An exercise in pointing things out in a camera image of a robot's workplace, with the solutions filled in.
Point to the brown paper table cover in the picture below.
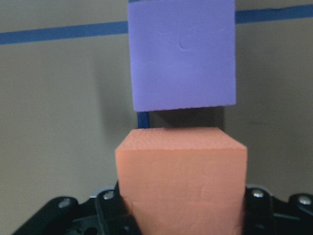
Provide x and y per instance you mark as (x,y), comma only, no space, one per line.
(66,99)

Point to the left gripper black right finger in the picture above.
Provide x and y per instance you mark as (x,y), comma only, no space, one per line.
(258,212)

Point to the purple foam block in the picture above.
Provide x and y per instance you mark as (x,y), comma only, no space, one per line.
(182,54)

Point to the orange foam block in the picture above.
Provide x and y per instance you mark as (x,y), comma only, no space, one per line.
(183,181)

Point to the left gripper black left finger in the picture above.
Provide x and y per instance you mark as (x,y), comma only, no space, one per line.
(113,215)

